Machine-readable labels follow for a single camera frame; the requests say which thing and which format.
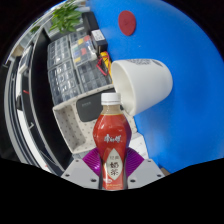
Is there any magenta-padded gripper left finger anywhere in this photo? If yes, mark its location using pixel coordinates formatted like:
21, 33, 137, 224
61, 148, 104, 190

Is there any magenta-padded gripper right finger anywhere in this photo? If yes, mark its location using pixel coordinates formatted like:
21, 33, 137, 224
123, 148, 165, 190

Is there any red drink bottle white cap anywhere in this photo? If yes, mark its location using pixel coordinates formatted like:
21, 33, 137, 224
92, 92, 133, 191

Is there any small white box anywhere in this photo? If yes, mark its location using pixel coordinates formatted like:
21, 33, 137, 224
129, 132, 150, 161

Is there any white perforated tray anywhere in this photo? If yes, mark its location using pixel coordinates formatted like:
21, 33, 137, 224
52, 83, 139, 155

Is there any white cup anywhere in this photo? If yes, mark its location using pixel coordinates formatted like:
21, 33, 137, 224
110, 58, 174, 117

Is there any grey drawer cabinet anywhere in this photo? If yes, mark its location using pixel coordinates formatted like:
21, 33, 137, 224
48, 59, 113, 106
46, 34, 77, 69

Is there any yellow multimeter with red leads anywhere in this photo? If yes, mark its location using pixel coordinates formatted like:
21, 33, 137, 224
96, 50, 114, 77

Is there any clear organizer with coloured parts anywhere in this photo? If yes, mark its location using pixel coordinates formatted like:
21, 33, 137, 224
69, 34, 98, 66

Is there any white bench instrument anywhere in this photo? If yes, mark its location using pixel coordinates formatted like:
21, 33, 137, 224
18, 44, 34, 74

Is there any black box with white label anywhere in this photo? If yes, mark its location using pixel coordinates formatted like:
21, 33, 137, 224
89, 29, 109, 53

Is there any flat round red coaster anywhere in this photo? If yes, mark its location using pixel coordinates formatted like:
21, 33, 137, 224
118, 10, 137, 37

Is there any black flat case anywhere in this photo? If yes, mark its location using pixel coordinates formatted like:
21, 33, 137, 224
81, 11, 101, 33

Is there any green potted plant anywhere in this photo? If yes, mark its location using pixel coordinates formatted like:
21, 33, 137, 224
49, 1, 83, 34

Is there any black wall shelf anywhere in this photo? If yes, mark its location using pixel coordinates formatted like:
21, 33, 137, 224
29, 29, 73, 168

